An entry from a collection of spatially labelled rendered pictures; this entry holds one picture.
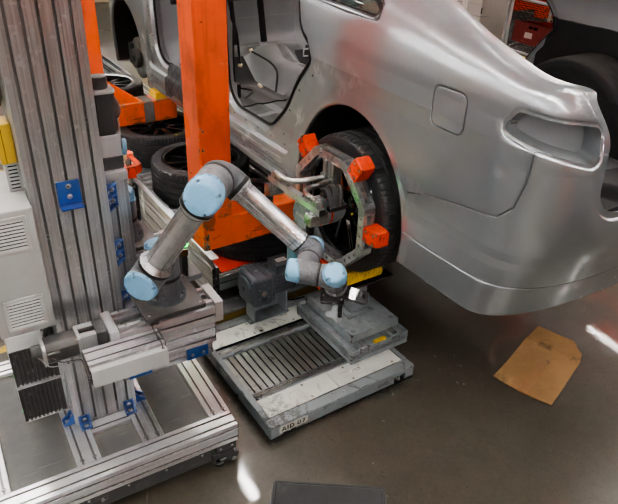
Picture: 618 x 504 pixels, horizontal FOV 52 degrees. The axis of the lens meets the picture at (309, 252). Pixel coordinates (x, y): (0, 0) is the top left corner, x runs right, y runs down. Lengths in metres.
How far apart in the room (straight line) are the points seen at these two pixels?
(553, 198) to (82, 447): 1.95
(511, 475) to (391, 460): 0.51
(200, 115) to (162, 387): 1.21
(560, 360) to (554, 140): 1.63
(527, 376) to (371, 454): 0.99
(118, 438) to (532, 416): 1.88
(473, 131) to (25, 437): 2.07
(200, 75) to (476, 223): 1.34
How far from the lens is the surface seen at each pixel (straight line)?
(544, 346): 3.71
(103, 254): 2.37
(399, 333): 3.30
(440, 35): 2.42
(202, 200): 1.89
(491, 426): 3.16
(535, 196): 2.22
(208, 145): 2.99
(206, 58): 2.88
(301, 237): 2.06
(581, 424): 3.33
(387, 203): 2.71
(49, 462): 2.72
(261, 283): 3.21
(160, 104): 5.00
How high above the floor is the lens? 2.16
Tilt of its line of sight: 31 degrees down
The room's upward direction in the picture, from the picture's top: 2 degrees clockwise
